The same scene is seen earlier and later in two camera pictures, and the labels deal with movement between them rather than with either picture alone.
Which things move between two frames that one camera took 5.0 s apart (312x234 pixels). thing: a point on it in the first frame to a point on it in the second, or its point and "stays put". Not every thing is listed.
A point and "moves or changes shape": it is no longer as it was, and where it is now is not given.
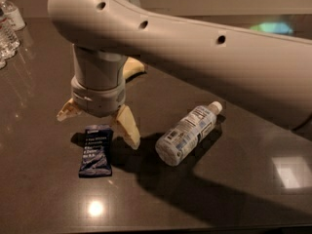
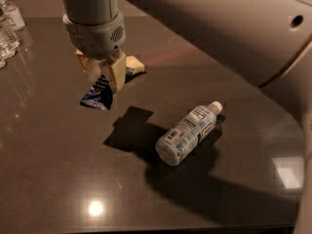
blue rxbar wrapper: (98, 149) moves or changes shape
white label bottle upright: (12, 15) stays put
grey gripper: (97, 98) to (95, 39)
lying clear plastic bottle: (184, 136) stays put
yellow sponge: (132, 67) stays put
